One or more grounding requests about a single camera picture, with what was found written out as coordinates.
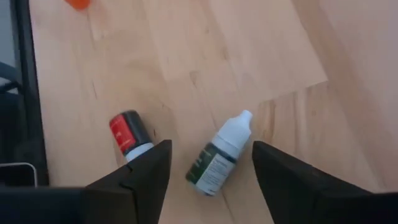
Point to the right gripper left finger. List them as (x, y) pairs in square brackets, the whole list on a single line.
[(130, 199)]

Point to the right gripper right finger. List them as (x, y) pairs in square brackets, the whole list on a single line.
[(295, 196)]

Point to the small red-label dropper bottle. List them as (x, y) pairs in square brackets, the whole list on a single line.
[(124, 133)]

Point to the small dark green dropper bottle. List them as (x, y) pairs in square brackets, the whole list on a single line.
[(214, 165)]

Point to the small orange dropper bottle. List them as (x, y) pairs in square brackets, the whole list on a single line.
[(77, 3)]

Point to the black device with silver rim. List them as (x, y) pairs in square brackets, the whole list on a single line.
[(15, 175)]

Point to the black aluminium table frame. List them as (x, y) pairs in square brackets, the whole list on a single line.
[(29, 93)]

